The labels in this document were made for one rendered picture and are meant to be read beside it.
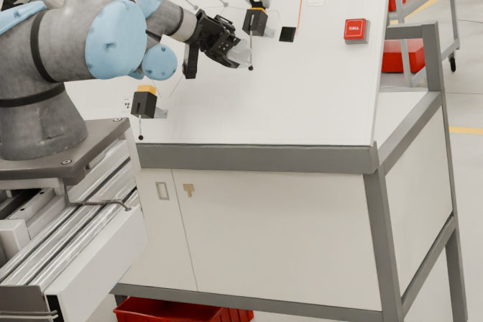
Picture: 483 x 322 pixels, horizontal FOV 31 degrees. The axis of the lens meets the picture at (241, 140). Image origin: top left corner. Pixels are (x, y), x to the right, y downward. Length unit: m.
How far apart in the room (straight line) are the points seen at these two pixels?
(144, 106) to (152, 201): 0.32
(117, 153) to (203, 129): 0.68
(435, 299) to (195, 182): 1.10
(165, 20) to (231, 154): 0.41
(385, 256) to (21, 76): 1.11
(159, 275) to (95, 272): 1.30
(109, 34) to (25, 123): 0.22
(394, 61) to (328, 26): 2.85
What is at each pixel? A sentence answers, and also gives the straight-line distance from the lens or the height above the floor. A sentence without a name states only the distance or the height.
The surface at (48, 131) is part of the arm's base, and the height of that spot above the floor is 1.20.
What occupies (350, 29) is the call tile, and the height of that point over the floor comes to 1.11.
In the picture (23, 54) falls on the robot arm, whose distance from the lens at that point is 1.38.
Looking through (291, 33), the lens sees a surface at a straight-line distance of 2.19.
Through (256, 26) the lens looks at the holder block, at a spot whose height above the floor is 1.14.
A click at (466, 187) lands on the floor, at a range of 3.88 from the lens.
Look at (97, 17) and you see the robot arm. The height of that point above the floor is 1.37.
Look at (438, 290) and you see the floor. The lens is 3.13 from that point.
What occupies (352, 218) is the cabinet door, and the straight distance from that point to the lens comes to 2.16.
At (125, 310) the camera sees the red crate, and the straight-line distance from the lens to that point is 3.12.
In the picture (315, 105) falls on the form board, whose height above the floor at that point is 0.95.
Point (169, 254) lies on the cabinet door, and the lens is 2.49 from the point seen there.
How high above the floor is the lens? 1.58
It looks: 19 degrees down
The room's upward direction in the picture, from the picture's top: 11 degrees counter-clockwise
